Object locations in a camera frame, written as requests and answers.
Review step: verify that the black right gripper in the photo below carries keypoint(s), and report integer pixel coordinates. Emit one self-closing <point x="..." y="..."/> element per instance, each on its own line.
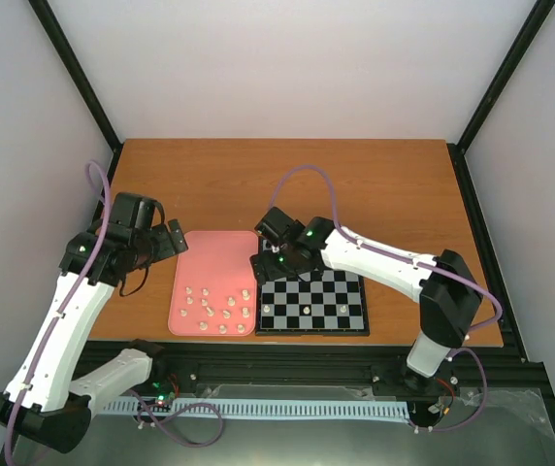
<point x="273" y="274"/>

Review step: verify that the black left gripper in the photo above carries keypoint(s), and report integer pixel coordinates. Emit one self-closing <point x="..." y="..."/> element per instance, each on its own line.
<point x="168" y="249"/>

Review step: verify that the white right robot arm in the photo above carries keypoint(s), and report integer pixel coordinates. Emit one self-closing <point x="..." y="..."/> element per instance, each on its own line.
<point x="440" y="285"/>

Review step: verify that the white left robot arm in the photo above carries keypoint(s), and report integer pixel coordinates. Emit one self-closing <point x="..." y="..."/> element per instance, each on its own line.
<point x="44" y="402"/>

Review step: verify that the black white chess board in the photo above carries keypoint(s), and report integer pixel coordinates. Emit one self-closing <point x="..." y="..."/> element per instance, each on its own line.
<point x="324" y="292"/>

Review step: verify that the pink plastic tray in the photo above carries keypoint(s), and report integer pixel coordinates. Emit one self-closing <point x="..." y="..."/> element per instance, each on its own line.
<point x="218" y="261"/>

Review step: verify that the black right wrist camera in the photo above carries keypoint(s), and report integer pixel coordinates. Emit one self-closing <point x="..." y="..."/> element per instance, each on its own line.
<point x="277" y="223"/>

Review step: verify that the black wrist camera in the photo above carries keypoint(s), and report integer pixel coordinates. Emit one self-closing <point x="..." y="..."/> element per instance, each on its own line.
<point x="135" y="211"/>
<point x="277" y="223"/>

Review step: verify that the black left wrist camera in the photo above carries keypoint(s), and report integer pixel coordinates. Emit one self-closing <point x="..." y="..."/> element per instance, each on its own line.
<point x="135" y="211"/>

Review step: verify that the light blue cable duct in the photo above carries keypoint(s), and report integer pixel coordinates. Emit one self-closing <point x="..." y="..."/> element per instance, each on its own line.
<point x="259" y="409"/>

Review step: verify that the black left frame post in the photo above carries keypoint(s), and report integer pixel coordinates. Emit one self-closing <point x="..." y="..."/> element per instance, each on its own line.
<point x="57" y="37"/>

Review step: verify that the black frame post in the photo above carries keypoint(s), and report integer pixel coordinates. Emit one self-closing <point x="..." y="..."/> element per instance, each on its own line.
<point x="527" y="33"/>
<point x="57" y="37"/>

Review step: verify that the black right frame post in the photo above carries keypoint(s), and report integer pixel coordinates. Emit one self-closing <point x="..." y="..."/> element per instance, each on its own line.
<point x="527" y="33"/>

